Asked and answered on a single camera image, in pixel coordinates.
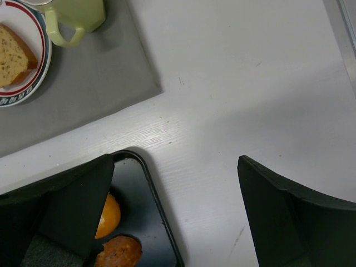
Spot grey foam placemat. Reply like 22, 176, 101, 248
1, 1, 161, 156

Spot black baking tray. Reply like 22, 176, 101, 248
85, 150, 185, 266

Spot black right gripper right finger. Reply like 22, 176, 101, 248
238, 155, 355, 266

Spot orange croissant pastry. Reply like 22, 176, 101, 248
94, 235, 142, 267

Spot pale green mug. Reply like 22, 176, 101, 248
23, 0, 106, 47

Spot glazed orange donut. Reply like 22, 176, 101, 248
95, 194, 121, 239

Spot white plate with coloured rim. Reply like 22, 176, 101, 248
1, 1, 52, 107

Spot seeded bread slice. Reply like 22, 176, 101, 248
1, 23, 38, 87

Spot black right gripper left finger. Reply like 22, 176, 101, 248
1, 154, 114, 266

